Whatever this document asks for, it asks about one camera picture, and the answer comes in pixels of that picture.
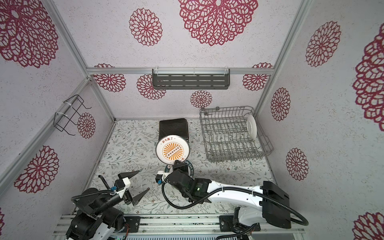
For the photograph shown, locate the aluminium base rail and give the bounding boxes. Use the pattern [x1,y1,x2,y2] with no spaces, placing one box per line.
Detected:
[52,209,305,240]

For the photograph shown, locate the floral table mat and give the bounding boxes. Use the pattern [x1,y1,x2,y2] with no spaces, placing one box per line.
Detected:
[78,119,286,216]

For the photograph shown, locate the grey wall shelf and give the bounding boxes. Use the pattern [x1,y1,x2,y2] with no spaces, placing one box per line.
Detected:
[152,69,231,90]

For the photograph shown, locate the white round plate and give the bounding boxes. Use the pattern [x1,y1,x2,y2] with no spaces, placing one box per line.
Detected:
[247,115,258,141]
[164,160,195,177]
[156,135,191,165]

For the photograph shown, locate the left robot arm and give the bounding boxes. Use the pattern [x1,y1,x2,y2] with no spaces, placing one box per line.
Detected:
[66,171,150,240]

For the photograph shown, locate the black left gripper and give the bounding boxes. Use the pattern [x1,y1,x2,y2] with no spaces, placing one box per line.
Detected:
[94,171,150,217]

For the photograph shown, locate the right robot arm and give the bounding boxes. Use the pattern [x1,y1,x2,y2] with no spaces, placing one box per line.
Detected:
[155,163,292,229]

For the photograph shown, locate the grey wire dish rack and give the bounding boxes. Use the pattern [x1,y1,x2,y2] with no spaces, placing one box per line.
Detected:
[200,106,274,162]

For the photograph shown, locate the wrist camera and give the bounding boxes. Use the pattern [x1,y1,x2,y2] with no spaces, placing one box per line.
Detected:
[112,178,131,199]
[155,171,170,185]

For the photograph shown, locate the black wire wall holder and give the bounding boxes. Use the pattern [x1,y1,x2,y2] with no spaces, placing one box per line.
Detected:
[53,94,91,136]

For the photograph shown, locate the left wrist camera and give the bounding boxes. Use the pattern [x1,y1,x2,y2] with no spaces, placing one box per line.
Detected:
[112,178,131,199]

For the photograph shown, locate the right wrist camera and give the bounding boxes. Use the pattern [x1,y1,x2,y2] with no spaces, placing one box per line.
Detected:
[155,171,170,185]

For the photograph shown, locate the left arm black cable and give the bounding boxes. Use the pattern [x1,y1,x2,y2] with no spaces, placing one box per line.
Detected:
[70,174,116,205]

